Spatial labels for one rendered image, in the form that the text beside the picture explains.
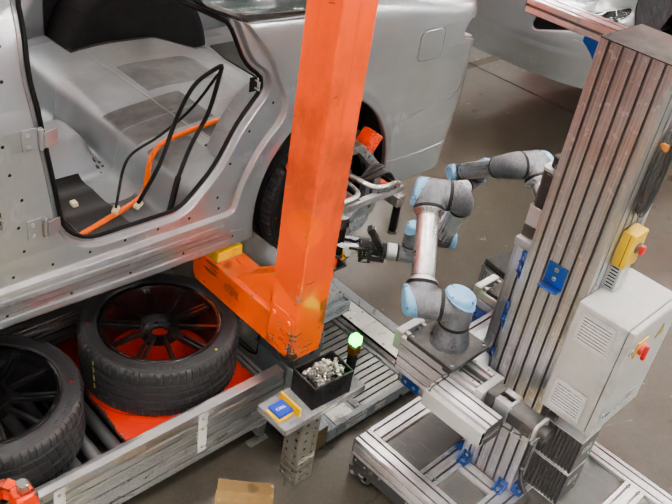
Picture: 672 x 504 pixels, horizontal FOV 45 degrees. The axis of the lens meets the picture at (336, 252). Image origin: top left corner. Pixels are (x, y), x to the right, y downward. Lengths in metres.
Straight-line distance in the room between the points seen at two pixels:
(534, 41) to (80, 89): 2.98
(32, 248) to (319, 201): 0.99
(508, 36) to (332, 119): 3.18
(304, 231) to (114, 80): 1.60
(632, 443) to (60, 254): 2.74
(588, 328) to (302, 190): 1.07
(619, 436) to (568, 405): 1.28
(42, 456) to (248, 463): 0.94
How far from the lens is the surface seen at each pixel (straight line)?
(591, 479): 3.68
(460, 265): 4.97
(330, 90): 2.64
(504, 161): 3.45
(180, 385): 3.28
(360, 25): 2.63
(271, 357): 3.77
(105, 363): 3.30
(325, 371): 3.21
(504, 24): 5.76
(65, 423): 3.09
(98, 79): 4.20
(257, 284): 3.32
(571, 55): 5.66
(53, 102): 4.26
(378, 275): 4.72
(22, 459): 3.03
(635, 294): 2.91
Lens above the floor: 2.76
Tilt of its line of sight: 35 degrees down
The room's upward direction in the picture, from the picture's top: 10 degrees clockwise
